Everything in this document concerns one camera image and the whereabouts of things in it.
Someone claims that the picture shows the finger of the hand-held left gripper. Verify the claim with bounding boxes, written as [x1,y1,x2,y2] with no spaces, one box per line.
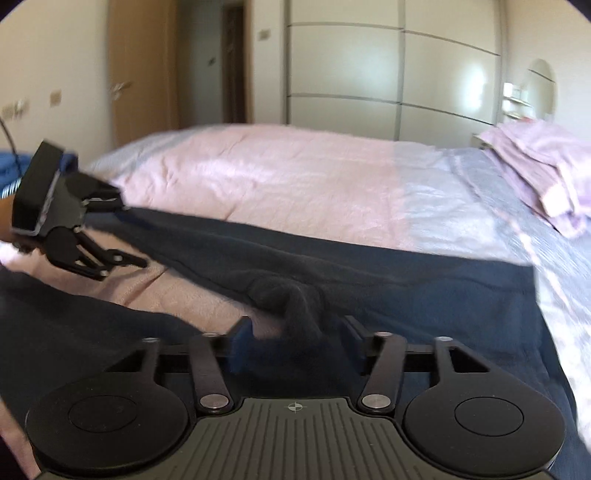
[69,230,148,282]
[81,187,132,214]

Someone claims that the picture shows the white wardrobe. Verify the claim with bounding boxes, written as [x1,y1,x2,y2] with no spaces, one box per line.
[283,0,509,142]

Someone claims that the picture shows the blue fleece garment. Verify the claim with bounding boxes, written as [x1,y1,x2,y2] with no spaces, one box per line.
[0,150,78,186]

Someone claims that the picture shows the dark navy pants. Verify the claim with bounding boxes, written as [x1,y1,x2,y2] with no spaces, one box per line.
[0,205,589,462]

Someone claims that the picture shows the wooden door frame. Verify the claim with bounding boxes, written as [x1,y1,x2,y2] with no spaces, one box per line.
[219,2,256,125]

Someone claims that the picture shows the round mirror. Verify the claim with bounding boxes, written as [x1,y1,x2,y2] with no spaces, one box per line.
[521,57,559,123]

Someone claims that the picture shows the bed with pink sheet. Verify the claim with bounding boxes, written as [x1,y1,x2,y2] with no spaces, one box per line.
[0,122,591,480]

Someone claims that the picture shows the lilac cloth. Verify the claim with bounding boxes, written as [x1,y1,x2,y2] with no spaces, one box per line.
[477,119,591,239]

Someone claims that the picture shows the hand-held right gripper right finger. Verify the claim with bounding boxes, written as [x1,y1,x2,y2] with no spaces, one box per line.
[342,315,492,414]

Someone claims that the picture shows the white wall shelf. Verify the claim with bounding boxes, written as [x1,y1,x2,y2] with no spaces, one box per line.
[501,82,534,122]

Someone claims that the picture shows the wooden door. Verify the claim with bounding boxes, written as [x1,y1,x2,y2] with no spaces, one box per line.
[107,0,182,149]

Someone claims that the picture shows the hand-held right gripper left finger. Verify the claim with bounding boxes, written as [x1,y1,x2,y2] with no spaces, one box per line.
[104,316,254,414]

